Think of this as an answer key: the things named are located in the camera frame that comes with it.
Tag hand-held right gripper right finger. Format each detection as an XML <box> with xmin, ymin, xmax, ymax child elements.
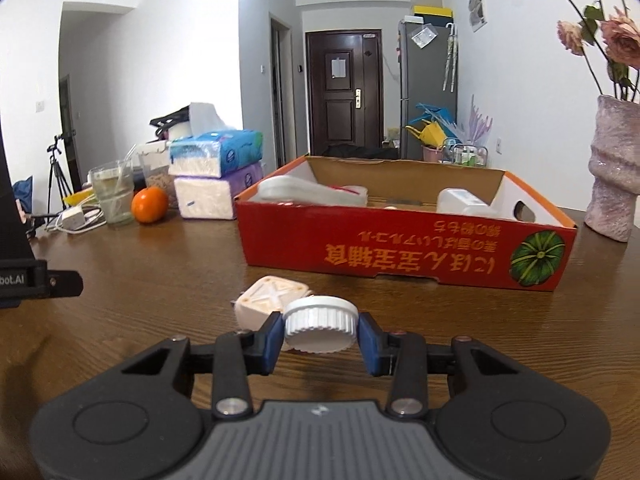
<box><xmin>358</xmin><ymin>312</ymin><xmax>521</xmax><ymax>418</ymax></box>

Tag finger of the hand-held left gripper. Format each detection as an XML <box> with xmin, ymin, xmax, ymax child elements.
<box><xmin>46</xmin><ymin>269</ymin><xmax>85</xmax><ymax>299</ymax></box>

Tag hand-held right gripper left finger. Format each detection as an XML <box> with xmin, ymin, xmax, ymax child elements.
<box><xmin>120</xmin><ymin>312</ymin><xmax>283</xmax><ymax>418</ymax></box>

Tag white ridged lid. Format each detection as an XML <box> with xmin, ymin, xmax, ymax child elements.
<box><xmin>282</xmin><ymin>295</ymin><xmax>360</xmax><ymax>355</ymax></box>

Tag red cardboard box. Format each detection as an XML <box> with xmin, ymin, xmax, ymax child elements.
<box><xmin>233</xmin><ymin>154</ymin><xmax>580</xmax><ymax>292</ymax></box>

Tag red white lint brush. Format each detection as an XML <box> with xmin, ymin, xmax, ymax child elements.
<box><xmin>256</xmin><ymin>176</ymin><xmax>370</xmax><ymax>207</ymax></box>

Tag clear plastic jar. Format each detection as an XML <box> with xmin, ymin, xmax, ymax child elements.
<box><xmin>436</xmin><ymin>188</ymin><xmax>495</xmax><ymax>221</ymax></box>

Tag white charger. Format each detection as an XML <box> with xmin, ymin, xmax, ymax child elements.
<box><xmin>59</xmin><ymin>207</ymin><xmax>91</xmax><ymax>234</ymax></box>

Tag black paper bag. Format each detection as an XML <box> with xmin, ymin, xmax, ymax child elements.
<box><xmin>0</xmin><ymin>127</ymin><xmax>39</xmax><ymax>262</ymax></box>

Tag blue cloth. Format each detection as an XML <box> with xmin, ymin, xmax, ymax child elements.
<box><xmin>12</xmin><ymin>175</ymin><xmax>34</xmax><ymax>221</ymax></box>

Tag yellow packet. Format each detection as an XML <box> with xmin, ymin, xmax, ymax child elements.
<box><xmin>62</xmin><ymin>189</ymin><xmax>96</xmax><ymax>209</ymax></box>

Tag glass cup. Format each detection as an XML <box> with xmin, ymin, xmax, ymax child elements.
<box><xmin>88</xmin><ymin>159</ymin><xmax>136</xmax><ymax>226</ymax></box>

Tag black tripod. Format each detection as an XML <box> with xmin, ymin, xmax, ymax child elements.
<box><xmin>45</xmin><ymin>134</ymin><xmax>74</xmax><ymax>216</ymax></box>

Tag orange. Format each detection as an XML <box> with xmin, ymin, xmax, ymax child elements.
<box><xmin>130</xmin><ymin>186</ymin><xmax>170</xmax><ymax>225</ymax></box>

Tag clear plastic container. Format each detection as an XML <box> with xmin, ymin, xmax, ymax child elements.
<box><xmin>135</xmin><ymin>140</ymin><xmax>176</xmax><ymax>209</ymax></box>

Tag purple tissue pack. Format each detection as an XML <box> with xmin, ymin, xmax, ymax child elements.
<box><xmin>173</xmin><ymin>162</ymin><xmax>265</xmax><ymax>221</ymax></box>

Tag black folding chair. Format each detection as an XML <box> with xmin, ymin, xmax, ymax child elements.
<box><xmin>319</xmin><ymin>143</ymin><xmax>401</xmax><ymax>160</ymax></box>

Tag blue tissue pack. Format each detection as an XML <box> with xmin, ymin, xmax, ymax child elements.
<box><xmin>168</xmin><ymin>102</ymin><xmax>265</xmax><ymax>179</ymax></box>

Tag metal rolling cart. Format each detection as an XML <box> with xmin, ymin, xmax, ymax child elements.
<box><xmin>444</xmin><ymin>143</ymin><xmax>489</xmax><ymax>169</ymax></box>

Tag blue yellow plastic hangers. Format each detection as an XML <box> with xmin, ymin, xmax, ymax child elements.
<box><xmin>405</xmin><ymin>102</ymin><xmax>457</xmax><ymax>149</ymax></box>

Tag purple feather decoration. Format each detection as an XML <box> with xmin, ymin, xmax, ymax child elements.
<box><xmin>462</xmin><ymin>94</ymin><xmax>494</xmax><ymax>146</ymax></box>

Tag dark brown door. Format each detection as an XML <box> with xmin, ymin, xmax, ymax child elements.
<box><xmin>305</xmin><ymin>29</ymin><xmax>385</xmax><ymax>157</ymax></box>

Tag grey refrigerator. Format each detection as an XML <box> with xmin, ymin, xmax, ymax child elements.
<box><xmin>398</xmin><ymin>18</ymin><xmax>459</xmax><ymax>161</ymax></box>

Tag folded white umbrella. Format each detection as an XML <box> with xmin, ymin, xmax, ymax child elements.
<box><xmin>443</xmin><ymin>22</ymin><xmax>459</xmax><ymax>94</ymax></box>

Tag pink ceramic vase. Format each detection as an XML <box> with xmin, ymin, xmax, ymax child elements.
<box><xmin>583</xmin><ymin>94</ymin><xmax>640</xmax><ymax>244</ymax></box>

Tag clear plastic bag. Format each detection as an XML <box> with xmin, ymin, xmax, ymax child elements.
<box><xmin>410</xmin><ymin>24</ymin><xmax>437</xmax><ymax>50</ymax></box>

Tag yellow box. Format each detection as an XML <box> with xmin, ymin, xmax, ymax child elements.
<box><xmin>413</xmin><ymin>4</ymin><xmax>455</xmax><ymax>19</ymax></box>

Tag bunch of dried pink roses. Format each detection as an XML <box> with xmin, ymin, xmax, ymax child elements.
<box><xmin>501</xmin><ymin>0</ymin><xmax>640</xmax><ymax>104</ymax></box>

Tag black folded frame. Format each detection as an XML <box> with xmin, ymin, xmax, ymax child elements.
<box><xmin>149</xmin><ymin>108</ymin><xmax>194</xmax><ymax>141</ymax></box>

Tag wall electrical panel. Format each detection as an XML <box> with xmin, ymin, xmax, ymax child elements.
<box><xmin>468</xmin><ymin>0</ymin><xmax>489</xmax><ymax>31</ymax></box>

